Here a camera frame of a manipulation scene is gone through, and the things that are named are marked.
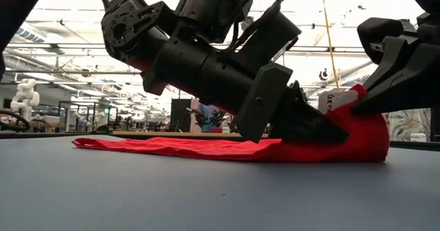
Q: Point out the red towel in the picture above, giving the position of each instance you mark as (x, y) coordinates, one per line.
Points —
(364, 138)

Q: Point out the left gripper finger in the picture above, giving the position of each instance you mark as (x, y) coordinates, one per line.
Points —
(261, 104)

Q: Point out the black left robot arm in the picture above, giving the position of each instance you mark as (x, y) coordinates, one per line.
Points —
(127, 31)

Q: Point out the silver ventilation duct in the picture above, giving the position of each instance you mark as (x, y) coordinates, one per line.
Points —
(31, 35)

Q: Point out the white plastic container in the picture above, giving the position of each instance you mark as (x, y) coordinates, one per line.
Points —
(418, 137)

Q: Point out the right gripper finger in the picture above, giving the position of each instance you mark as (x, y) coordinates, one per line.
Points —
(378, 31)
(412, 86)

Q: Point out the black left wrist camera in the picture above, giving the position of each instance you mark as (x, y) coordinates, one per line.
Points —
(271, 35)

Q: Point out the small black background robot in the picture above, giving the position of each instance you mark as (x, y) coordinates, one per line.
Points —
(214, 118)

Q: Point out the leaf-patterned cloth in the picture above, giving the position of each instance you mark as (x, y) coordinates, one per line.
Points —
(409, 122)

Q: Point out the black upright box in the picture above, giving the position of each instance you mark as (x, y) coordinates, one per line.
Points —
(180, 115)

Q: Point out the black-framed glass enclosure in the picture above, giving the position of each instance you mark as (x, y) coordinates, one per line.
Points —
(87, 115)

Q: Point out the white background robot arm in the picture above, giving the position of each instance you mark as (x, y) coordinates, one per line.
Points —
(25, 97)

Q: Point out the black table edge frame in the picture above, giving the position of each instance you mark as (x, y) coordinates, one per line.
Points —
(412, 145)

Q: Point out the long ceiling light bar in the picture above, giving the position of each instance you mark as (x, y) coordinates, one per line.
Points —
(51, 46)

